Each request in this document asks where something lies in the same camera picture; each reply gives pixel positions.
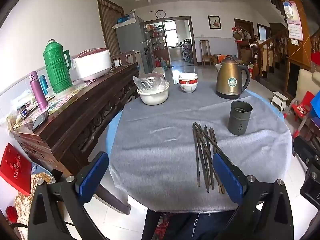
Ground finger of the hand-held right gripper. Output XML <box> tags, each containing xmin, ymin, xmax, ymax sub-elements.
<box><xmin>292</xmin><ymin>135</ymin><xmax>316</xmax><ymax>165</ymax></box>
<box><xmin>299</xmin><ymin>164</ymin><xmax>320</xmax><ymax>210</ymax></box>

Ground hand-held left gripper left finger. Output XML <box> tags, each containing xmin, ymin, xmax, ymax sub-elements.
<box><xmin>27</xmin><ymin>151</ymin><xmax>109</xmax><ymax>240</ymax></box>

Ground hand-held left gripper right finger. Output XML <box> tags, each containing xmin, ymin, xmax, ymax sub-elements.
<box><xmin>212</xmin><ymin>152</ymin><xmax>294</xmax><ymax>240</ymax></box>

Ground pile of dark chopsticks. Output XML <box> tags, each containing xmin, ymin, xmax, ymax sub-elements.
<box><xmin>192</xmin><ymin>122</ymin><xmax>226</xmax><ymax>193</ymax></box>

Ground grey metal chopstick holder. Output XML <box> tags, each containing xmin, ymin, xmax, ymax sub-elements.
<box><xmin>228</xmin><ymin>100</ymin><xmax>251</xmax><ymax>136</ymax></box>

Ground blue table cover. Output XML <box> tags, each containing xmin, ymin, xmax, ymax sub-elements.
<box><xmin>105</xmin><ymin>87</ymin><xmax>285</xmax><ymax>170</ymax></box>

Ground red plastic chair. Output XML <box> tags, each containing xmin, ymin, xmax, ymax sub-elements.
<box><xmin>284</xmin><ymin>91</ymin><xmax>316</xmax><ymax>137</ymax></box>

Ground blue plastic sheet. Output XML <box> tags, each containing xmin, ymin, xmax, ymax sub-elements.
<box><xmin>310</xmin><ymin>92</ymin><xmax>320</xmax><ymax>118</ymax></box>

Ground dark wooden sideboard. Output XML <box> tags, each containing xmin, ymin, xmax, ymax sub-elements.
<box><xmin>11</xmin><ymin>62</ymin><xmax>139</xmax><ymax>215</ymax></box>

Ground small white stool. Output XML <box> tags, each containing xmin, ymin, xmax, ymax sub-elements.
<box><xmin>271</xmin><ymin>91</ymin><xmax>289</xmax><ymax>112</ymax></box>

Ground beige upholstered chair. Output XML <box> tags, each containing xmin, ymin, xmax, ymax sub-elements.
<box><xmin>295</xmin><ymin>69</ymin><xmax>320</xmax><ymax>105</ymax></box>

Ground person's blue trousers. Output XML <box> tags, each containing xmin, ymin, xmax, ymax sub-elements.
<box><xmin>145</xmin><ymin>210</ymin><xmax>237</xmax><ymax>240</ymax></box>

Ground grey table cloth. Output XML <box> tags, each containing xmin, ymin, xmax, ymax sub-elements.
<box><xmin>109</xmin><ymin>81</ymin><xmax>293</xmax><ymax>212</ymax></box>

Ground black smartphone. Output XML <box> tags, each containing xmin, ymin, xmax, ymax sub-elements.
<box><xmin>32</xmin><ymin>110</ymin><xmax>49</xmax><ymax>132</ymax></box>

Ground red gift box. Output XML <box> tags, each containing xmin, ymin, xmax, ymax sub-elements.
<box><xmin>0</xmin><ymin>142</ymin><xmax>32</xmax><ymax>197</ymax></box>

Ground white plastic basin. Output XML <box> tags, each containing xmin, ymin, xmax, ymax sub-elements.
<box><xmin>137</xmin><ymin>84</ymin><xmax>170</xmax><ymax>105</ymax></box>

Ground gold electric kettle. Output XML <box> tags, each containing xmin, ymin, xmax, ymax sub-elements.
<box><xmin>215</xmin><ymin>55</ymin><xmax>251</xmax><ymax>100</ymax></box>

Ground purple drink bottle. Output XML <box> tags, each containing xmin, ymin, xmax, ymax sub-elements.
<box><xmin>28</xmin><ymin>71</ymin><xmax>49</xmax><ymax>110</ymax></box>

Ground teal drink bottle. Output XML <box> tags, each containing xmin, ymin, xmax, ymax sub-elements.
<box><xmin>39</xmin><ymin>75</ymin><xmax>50</xmax><ymax>97</ymax></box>

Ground wooden stair railing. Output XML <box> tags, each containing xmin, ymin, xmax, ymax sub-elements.
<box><xmin>252</xmin><ymin>27</ymin><xmax>313</xmax><ymax>80</ymax></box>

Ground clear plastic bag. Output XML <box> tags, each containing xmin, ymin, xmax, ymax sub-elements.
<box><xmin>133</xmin><ymin>73</ymin><xmax>170</xmax><ymax>93</ymax></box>

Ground white rice cooker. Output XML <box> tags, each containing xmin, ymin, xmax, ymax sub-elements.
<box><xmin>72</xmin><ymin>48</ymin><xmax>112</xmax><ymax>82</ymax></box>

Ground green thermos flask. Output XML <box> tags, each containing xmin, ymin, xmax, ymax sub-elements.
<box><xmin>43</xmin><ymin>39</ymin><xmax>73</xmax><ymax>94</ymax></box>

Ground low wooden chair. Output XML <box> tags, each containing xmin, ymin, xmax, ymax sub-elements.
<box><xmin>110</xmin><ymin>50</ymin><xmax>137</xmax><ymax>68</ymax></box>

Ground tall-backed wooden chair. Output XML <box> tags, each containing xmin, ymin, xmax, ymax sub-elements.
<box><xmin>199</xmin><ymin>40</ymin><xmax>215</xmax><ymax>66</ymax></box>

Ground grey refrigerator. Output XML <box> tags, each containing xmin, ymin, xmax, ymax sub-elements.
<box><xmin>112</xmin><ymin>16</ymin><xmax>153</xmax><ymax>73</ymax></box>

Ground brown wooden door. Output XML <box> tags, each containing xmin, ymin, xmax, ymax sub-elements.
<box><xmin>97</xmin><ymin>0</ymin><xmax>124</xmax><ymax>55</ymax></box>

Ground wall calendar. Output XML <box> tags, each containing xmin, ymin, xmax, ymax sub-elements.
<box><xmin>282</xmin><ymin>1</ymin><xmax>304</xmax><ymax>46</ymax></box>

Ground framed wall picture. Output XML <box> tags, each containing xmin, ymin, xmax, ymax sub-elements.
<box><xmin>208</xmin><ymin>15</ymin><xmax>222</xmax><ymax>30</ymax></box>

